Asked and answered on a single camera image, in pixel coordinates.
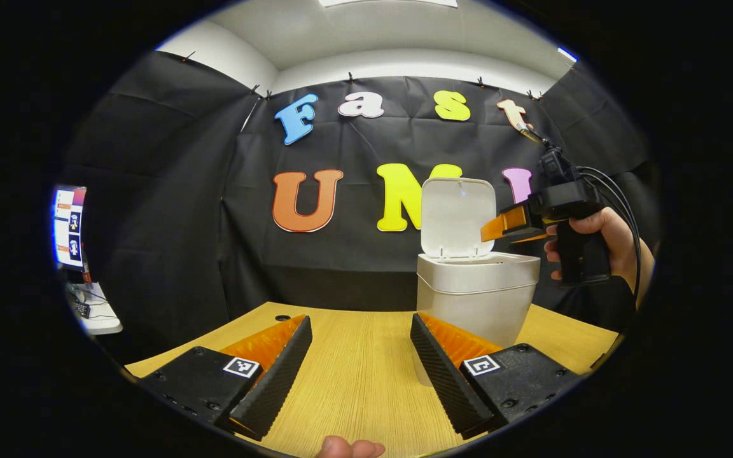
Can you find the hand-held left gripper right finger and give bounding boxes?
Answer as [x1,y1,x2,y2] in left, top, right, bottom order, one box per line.
[409,312,588,441]

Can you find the wooden desktop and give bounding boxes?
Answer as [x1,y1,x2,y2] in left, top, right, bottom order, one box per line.
[125,302,622,458]

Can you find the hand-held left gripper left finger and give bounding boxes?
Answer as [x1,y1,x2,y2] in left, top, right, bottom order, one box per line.
[139,314,314,442]

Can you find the ceiling light panel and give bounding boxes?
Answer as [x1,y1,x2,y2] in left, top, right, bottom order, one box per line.
[318,0,459,9]

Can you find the white desktop garbage bin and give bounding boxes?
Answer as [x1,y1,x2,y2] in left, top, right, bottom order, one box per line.
[413,177,541,387]

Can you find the computer monitor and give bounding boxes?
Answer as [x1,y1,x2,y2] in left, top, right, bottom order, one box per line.
[53,184,88,272]

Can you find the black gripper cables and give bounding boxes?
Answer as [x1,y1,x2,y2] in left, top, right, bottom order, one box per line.
[573,165,643,300]

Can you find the white side table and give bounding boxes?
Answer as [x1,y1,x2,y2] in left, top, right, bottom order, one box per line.
[64,280,124,336]

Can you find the black backdrop cloth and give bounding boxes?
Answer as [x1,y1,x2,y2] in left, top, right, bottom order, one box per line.
[64,51,660,347]

